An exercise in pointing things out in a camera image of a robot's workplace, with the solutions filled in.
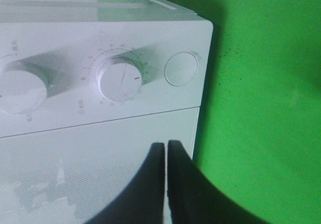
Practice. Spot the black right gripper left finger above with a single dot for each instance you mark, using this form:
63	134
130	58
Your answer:
142	200

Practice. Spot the white microwave oven body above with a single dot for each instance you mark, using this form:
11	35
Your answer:
69	39

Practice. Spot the white microwave door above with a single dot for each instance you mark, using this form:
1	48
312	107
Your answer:
69	175

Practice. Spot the green table cloth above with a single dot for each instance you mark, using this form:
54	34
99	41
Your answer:
258	137

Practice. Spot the lower white timer knob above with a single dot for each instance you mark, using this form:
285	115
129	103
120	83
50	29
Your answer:
119	78

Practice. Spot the round door release button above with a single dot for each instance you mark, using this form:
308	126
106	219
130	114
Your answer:
181	68

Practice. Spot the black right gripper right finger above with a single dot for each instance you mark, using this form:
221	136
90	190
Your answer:
192	197

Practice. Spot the upper white power knob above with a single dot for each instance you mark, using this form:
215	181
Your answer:
24	88

